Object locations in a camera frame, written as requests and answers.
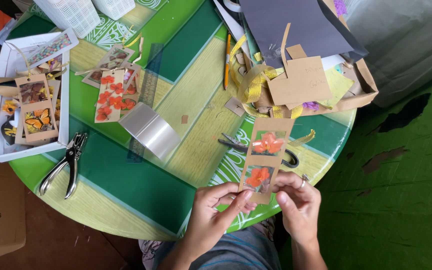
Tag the person's left hand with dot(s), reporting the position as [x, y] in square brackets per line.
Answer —
[204, 221]

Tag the person's right hand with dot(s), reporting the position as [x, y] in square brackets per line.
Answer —
[302, 213]

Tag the cream bookmark many orange flowers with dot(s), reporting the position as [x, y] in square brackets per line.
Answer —
[109, 97]

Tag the large white plastic basket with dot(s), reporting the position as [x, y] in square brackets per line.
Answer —
[69, 15]

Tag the green patterned tablecloth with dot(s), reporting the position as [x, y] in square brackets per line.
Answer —
[126, 187]

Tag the silver hole punch pliers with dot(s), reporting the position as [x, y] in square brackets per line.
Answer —
[69, 161]

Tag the orange pencil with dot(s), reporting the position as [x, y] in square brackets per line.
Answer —
[227, 63]

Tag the yellow paper flower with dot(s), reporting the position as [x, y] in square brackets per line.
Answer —
[9, 107]

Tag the short gold ribbon piece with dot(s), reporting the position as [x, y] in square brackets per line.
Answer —
[302, 139]

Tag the brown bookmark with dark leaves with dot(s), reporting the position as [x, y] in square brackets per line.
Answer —
[114, 58]

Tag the person's grey shorts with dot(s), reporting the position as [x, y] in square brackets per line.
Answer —
[234, 251]

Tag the brown bookmark with pink petals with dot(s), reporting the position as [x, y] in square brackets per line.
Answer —
[131, 90]

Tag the white curtain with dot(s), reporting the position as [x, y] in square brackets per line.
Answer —
[399, 41]

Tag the brown bookmark two orange flowers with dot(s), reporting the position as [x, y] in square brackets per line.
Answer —
[266, 159]

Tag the brown paper bag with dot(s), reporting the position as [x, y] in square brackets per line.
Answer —
[366, 84]

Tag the purple flower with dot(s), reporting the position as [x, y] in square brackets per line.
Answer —
[311, 105]

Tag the brown card with handwriting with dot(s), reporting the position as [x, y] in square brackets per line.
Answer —
[300, 82]

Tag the long gold ribbon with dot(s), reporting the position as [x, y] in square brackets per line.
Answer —
[253, 88]

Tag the small white plastic basket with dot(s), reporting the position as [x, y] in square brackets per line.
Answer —
[114, 7]

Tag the brown card square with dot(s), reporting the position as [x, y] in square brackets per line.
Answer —
[234, 106]

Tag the tiny brown card scrap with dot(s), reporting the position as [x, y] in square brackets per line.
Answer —
[184, 119]

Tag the white bookmark with coloured dots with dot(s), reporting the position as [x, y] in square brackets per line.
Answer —
[51, 47]

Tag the narrow brown paper strip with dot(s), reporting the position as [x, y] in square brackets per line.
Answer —
[285, 39]

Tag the yellow paper sheet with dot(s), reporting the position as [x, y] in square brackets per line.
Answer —
[339, 86]

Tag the dark grey paper sheet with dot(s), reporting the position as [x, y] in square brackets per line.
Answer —
[302, 26]

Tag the brown butterfly bookmark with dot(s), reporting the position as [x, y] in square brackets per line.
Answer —
[36, 108]

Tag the clear film roll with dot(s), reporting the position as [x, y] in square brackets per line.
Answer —
[150, 129]

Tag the transparent blue ruler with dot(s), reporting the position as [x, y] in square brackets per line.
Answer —
[149, 84]

